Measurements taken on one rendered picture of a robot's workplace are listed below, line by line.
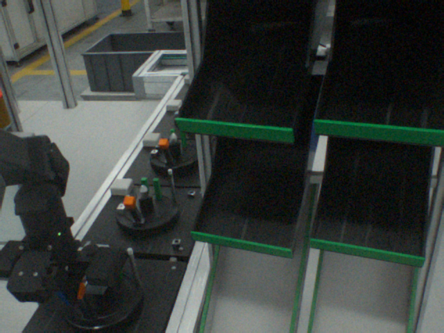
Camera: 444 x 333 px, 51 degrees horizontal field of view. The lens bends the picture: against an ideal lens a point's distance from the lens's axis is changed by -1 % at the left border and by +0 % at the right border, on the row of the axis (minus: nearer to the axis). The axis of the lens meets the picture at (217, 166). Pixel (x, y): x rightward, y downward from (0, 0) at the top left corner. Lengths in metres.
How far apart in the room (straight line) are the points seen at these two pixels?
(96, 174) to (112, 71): 1.35
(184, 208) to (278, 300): 0.41
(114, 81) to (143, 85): 0.84
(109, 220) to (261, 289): 0.46
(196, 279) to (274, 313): 0.23
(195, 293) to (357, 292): 0.30
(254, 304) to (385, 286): 0.19
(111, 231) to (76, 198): 0.37
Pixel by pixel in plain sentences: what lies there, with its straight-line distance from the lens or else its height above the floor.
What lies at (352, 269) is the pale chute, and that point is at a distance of 0.72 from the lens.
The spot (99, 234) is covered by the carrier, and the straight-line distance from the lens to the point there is 1.03.
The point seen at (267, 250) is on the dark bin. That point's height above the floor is 1.20.
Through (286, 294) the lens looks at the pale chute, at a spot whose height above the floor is 1.07.
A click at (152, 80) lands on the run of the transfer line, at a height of 0.94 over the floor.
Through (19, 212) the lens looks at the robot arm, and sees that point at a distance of 0.61.
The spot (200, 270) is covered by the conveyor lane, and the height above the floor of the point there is 0.96.
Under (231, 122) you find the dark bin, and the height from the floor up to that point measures 1.36.
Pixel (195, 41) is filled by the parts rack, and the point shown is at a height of 1.42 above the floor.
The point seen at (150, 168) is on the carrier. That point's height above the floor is 0.97.
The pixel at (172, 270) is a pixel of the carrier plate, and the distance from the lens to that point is 0.90.
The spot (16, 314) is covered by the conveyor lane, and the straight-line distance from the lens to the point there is 1.00.
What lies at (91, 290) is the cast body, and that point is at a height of 1.04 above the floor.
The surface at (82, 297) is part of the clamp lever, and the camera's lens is 0.77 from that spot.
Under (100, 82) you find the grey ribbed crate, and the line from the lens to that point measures 2.80.
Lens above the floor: 1.58
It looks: 31 degrees down
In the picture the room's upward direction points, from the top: 5 degrees counter-clockwise
